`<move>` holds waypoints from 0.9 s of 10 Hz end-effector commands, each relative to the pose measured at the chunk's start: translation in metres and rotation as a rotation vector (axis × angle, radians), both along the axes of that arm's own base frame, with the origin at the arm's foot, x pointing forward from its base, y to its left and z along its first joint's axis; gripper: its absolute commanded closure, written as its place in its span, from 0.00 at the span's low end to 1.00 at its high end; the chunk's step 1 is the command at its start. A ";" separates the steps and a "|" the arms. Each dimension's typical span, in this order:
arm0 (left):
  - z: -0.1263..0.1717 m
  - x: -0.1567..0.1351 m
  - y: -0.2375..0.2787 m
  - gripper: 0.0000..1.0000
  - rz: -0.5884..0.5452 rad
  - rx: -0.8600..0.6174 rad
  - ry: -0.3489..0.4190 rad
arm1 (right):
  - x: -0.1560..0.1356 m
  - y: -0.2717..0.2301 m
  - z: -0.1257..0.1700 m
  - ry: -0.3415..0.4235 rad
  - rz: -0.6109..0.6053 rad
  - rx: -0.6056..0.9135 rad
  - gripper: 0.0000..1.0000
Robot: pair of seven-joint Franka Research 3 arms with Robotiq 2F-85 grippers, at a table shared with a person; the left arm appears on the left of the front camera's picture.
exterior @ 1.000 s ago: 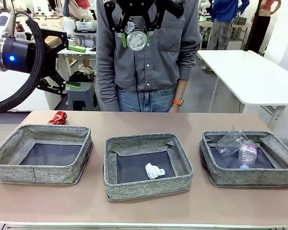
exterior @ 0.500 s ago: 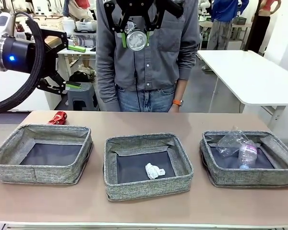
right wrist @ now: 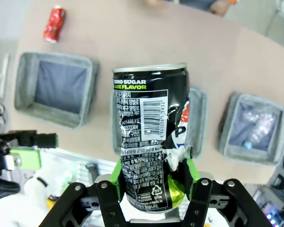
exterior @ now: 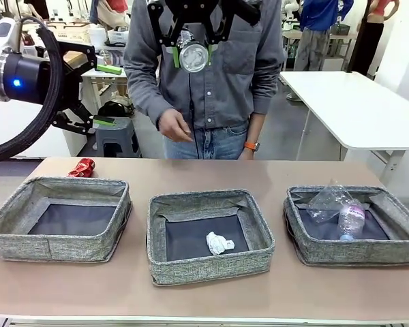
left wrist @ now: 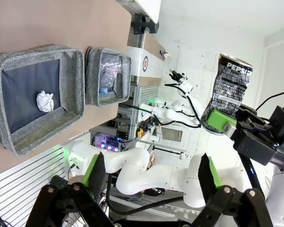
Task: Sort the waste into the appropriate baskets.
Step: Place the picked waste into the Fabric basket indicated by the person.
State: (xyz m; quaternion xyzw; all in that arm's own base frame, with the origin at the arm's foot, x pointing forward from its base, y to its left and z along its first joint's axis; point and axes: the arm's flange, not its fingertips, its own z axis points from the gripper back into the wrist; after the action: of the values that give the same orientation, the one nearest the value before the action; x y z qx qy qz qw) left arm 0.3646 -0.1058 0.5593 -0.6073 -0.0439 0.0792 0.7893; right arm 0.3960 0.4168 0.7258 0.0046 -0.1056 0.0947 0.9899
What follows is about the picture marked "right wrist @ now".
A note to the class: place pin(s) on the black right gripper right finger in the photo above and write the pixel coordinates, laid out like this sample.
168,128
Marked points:
203,201

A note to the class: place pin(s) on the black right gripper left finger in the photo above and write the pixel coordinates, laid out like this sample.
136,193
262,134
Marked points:
109,203

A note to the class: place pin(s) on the crushed black soda can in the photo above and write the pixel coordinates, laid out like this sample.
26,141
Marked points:
144,118

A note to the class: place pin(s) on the crushed clear plastic bottle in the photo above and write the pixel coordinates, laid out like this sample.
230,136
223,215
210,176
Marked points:
262,123

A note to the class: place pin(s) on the crushed red soda can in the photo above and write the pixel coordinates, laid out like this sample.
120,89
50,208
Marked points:
54,23

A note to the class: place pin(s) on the person's right hand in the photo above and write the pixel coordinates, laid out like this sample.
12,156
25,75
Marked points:
149,2

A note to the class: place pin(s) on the person's left hand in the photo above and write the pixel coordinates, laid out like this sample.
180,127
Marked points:
220,7

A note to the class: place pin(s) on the grey fabric basket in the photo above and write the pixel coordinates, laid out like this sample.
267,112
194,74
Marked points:
227,142
26,94
200,118

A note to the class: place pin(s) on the computer with pink lights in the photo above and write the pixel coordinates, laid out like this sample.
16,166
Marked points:
279,215

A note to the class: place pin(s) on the orange wrist watch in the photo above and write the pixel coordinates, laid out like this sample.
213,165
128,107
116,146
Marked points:
234,1

